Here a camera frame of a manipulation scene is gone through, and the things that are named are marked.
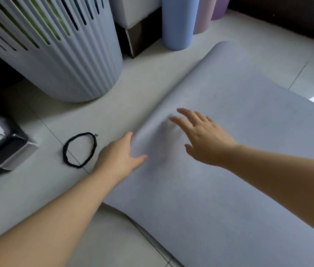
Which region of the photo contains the black and white box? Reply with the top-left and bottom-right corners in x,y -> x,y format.
0,97 -> 39,182

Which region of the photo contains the person's left hand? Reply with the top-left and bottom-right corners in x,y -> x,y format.
92,132 -> 148,183

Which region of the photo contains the pink rolled mat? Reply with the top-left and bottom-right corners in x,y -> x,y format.
193,0 -> 219,35

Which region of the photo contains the person's right forearm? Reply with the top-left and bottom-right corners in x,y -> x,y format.
224,144 -> 314,240

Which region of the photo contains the dark wooden skirting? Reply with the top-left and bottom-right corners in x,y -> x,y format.
227,0 -> 314,47

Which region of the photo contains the black elastic hair tie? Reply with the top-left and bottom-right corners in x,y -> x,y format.
62,132 -> 99,169

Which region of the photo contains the purple rolled mat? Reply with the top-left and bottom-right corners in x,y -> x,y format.
211,0 -> 231,21

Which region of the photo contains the grey floor mat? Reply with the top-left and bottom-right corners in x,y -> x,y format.
103,41 -> 314,267

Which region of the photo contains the blue rolled mat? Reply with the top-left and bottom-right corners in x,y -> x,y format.
161,0 -> 201,50

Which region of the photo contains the green cloth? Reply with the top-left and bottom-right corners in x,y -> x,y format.
15,0 -> 72,43

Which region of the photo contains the white ribbed laundry basket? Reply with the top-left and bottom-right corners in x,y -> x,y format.
0,0 -> 123,103

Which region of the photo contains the person's right hand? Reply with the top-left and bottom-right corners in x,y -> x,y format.
169,108 -> 240,168

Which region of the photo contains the person's left forearm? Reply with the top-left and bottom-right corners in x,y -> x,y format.
0,171 -> 118,267

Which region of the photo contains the white and brown cardboard box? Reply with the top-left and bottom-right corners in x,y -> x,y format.
109,0 -> 163,58

